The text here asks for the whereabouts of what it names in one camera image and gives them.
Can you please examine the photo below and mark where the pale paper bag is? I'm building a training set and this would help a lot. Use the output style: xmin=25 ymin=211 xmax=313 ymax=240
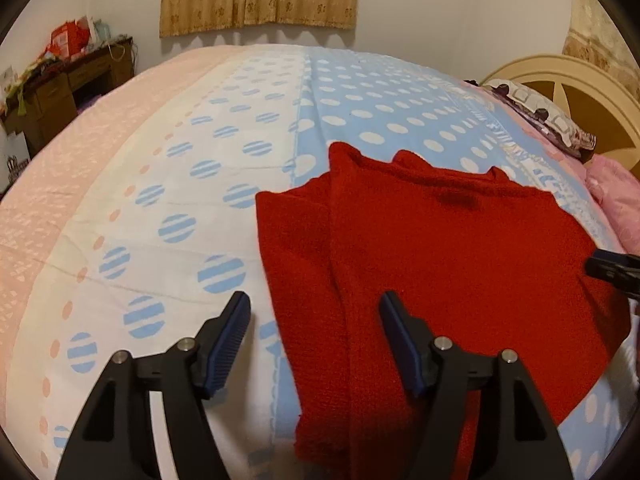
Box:
xmin=89 ymin=16 xmax=120 ymax=47

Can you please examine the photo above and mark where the cream bed headboard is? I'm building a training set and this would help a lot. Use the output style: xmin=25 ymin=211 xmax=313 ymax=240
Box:
xmin=480 ymin=54 xmax=640 ymax=181

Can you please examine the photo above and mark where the patterned pillow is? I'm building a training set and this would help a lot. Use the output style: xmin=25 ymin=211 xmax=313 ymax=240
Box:
xmin=482 ymin=78 xmax=597 ymax=161

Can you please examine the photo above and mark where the printed paper bag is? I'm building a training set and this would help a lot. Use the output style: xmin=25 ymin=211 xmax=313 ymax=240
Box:
xmin=0 ymin=132 xmax=33 ymax=197

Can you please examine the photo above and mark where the red knit sweater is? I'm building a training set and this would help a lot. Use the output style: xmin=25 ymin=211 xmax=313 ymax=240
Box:
xmin=255 ymin=141 xmax=632 ymax=480

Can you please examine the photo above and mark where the bed with patterned sheet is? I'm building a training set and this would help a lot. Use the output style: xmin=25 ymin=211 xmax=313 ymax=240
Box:
xmin=0 ymin=44 xmax=640 ymax=480

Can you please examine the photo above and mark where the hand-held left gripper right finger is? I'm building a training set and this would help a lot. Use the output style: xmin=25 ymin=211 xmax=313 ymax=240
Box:
xmin=378 ymin=290 xmax=573 ymax=480

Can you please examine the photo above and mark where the colourful cloth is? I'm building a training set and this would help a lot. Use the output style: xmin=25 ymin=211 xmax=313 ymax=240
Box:
xmin=9 ymin=57 xmax=67 ymax=117

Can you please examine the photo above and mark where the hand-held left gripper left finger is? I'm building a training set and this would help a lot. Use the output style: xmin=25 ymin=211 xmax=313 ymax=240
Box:
xmin=54 ymin=291 xmax=252 ymax=480

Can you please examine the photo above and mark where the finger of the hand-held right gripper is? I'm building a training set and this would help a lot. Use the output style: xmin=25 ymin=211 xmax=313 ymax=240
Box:
xmin=584 ymin=248 xmax=640 ymax=302

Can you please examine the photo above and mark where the red gift bag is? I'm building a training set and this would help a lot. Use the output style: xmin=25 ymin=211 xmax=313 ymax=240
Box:
xmin=50 ymin=20 xmax=93 ymax=57

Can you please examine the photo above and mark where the brown wooden desk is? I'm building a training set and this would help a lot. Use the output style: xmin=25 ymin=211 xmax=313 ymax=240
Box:
xmin=0 ymin=36 xmax=136 ymax=161

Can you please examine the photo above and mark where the pink quilt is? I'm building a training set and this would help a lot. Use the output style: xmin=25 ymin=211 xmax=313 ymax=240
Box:
xmin=585 ymin=155 xmax=640 ymax=256

